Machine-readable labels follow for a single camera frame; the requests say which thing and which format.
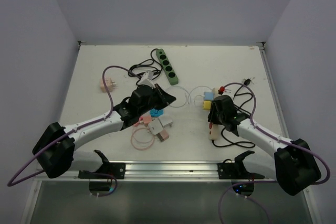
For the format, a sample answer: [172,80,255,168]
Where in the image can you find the salmon usb charger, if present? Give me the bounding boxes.
[142,115,152,126]

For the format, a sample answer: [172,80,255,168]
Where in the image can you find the black power strip cord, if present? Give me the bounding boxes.
[127,48,163,80]

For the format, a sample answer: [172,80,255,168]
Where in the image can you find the white cube usb charger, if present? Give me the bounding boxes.
[148,120,163,135]

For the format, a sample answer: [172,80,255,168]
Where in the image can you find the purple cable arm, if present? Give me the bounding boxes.
[7,65,148,197]
[216,81,330,224]

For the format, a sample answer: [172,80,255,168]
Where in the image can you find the cream power strip red sockets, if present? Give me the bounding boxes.
[208,87,219,141]

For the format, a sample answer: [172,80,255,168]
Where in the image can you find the green power strip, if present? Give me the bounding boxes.
[155,49,179,86]

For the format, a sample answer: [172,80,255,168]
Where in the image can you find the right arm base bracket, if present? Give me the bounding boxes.
[217,151,265,180]

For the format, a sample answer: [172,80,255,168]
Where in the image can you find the light blue thin cable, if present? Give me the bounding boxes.
[167,85,213,109]

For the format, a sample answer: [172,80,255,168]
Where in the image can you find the white plug adapter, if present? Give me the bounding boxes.
[158,114,173,128]

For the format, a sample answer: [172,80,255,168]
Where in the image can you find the light blue usb charger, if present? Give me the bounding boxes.
[204,92,215,101]

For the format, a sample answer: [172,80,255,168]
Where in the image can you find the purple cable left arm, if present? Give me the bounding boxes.
[7,65,148,197]

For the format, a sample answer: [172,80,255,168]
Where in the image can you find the yellow usb charger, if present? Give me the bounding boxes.
[202,100,212,111]

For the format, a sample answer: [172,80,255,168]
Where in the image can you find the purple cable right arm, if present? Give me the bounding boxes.
[216,81,330,224]

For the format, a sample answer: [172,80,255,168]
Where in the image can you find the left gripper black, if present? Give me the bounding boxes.
[139,83,176,115]

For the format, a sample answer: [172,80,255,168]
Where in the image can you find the beige cube socket adapter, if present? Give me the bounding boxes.
[99,77,117,93]

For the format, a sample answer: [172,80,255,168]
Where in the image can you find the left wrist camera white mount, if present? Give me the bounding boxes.
[138,70,155,88]

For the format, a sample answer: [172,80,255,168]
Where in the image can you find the pink plug adapter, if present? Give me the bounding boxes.
[133,116,143,127]

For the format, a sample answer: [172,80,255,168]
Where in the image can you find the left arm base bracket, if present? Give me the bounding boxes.
[78,150,126,179]

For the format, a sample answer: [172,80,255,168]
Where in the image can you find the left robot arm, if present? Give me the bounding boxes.
[33,84,176,179]

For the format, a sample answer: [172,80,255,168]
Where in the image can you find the blue plug adapter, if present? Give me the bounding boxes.
[150,109,164,118]

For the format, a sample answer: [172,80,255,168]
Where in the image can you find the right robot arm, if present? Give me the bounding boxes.
[208,95,321,196]

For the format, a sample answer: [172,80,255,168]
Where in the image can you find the pink usb cable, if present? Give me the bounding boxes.
[130,126,155,151]

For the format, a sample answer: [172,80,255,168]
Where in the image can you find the beige dual usb charger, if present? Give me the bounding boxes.
[156,130,170,142]

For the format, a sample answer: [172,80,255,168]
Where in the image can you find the aluminium front rail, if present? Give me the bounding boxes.
[34,159,310,183]

